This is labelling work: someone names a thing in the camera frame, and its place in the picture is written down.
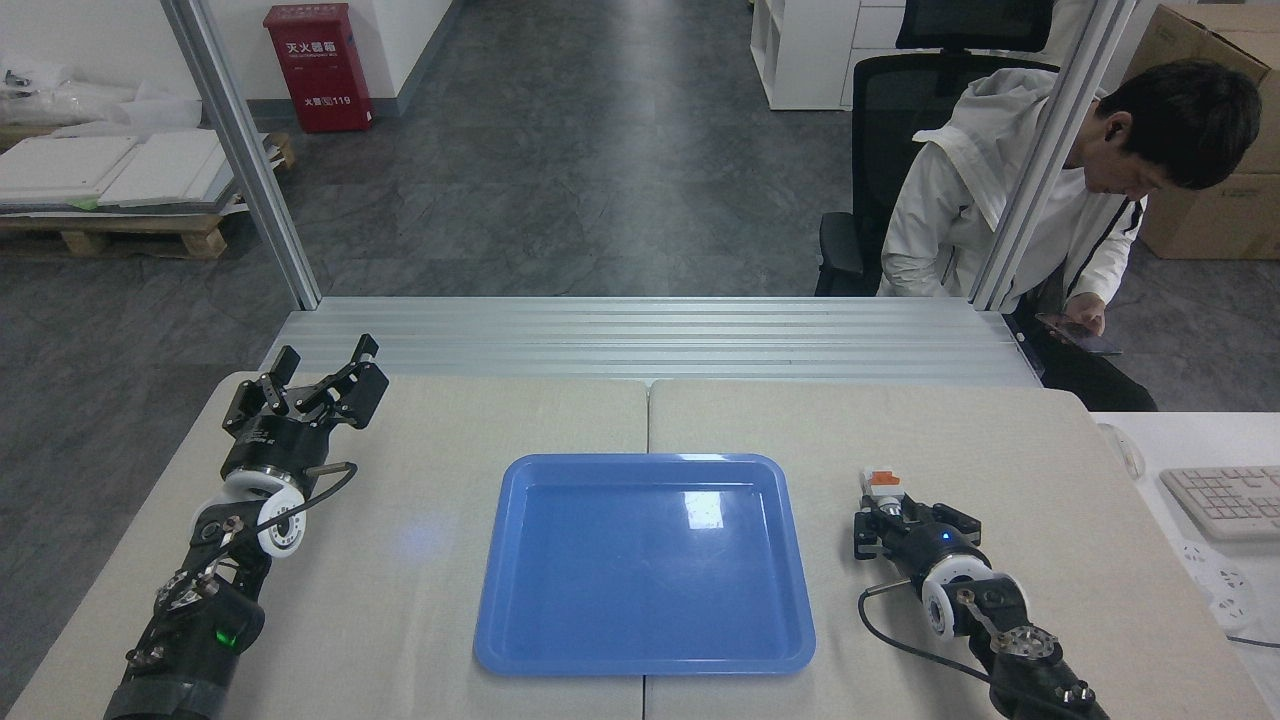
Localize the person's hand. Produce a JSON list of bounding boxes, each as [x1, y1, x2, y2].
[[1062, 293, 1109, 337]]

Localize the dark smartphone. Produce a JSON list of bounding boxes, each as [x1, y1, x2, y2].
[[1035, 313, 1124, 358]]

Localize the white computer mouse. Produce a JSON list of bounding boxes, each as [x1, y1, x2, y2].
[[1097, 423, 1148, 482]]

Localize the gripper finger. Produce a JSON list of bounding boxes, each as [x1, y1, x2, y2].
[[852, 507, 906, 563], [290, 334, 391, 431], [222, 345, 303, 437], [903, 499, 984, 543]]

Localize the white power strip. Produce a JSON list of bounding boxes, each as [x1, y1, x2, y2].
[[1175, 540, 1260, 632]]

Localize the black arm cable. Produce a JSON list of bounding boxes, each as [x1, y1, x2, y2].
[[857, 577, 1011, 691], [222, 460, 359, 553]]

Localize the blue plastic tray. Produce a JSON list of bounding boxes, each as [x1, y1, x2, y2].
[[473, 453, 816, 678]]

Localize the wooden pallet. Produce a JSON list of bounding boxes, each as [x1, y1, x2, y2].
[[0, 130, 297, 261]]

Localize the small cardboard box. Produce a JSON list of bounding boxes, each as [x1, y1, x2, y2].
[[1138, 172, 1280, 261]]

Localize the green push button switch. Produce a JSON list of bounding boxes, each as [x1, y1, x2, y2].
[[862, 468, 906, 515]]

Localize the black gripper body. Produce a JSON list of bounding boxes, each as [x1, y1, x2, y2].
[[887, 519, 990, 582], [221, 413, 324, 481]]

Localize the silver aluminium rail platform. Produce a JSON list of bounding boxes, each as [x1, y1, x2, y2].
[[262, 296, 1047, 389]]

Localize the black office chair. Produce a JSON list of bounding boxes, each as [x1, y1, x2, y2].
[[815, 0, 1061, 298]]

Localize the large cardboard box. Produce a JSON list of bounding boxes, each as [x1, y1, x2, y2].
[[1125, 3, 1280, 177]]

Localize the white flat boards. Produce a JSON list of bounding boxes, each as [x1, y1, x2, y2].
[[0, 128, 271, 213]]

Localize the white shelf cabinet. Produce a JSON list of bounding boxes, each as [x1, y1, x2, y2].
[[750, 0, 907, 111]]

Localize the clear plastic bags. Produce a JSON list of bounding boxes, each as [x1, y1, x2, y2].
[[0, 60, 203, 137]]

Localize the silver aluminium post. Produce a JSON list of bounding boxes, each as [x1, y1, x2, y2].
[[968, 0, 1141, 313], [160, 0, 323, 311]]

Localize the white keyboard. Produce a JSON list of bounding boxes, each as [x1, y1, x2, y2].
[[1160, 465, 1280, 544]]

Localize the red fire extinguisher box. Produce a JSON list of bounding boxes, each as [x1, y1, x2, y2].
[[263, 3, 375, 134]]

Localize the white desk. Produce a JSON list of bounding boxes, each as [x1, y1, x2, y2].
[[1090, 410, 1280, 720]]

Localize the person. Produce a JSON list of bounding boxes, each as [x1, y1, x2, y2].
[[878, 58, 1263, 413]]

